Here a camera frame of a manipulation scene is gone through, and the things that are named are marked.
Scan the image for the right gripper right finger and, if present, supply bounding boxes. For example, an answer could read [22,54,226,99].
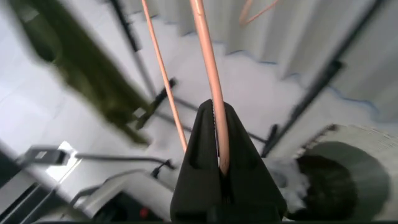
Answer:
[221,101,288,222]

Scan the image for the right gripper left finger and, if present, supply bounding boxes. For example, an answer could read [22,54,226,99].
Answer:
[170,98,224,222]

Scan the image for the green long-sleeved shirt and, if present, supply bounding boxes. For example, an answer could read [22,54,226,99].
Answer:
[8,0,154,147]

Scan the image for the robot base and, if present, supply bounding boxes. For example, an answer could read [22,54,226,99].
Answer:
[0,139,187,222]

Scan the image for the black clothes rack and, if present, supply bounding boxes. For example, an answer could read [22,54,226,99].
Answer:
[108,0,388,158]

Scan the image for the white laundry basket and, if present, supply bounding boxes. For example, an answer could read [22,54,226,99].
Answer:
[285,123,398,222]

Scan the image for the white curtain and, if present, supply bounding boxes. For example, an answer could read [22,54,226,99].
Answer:
[121,0,398,123]

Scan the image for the black cable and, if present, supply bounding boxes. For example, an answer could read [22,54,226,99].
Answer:
[73,152,176,179]

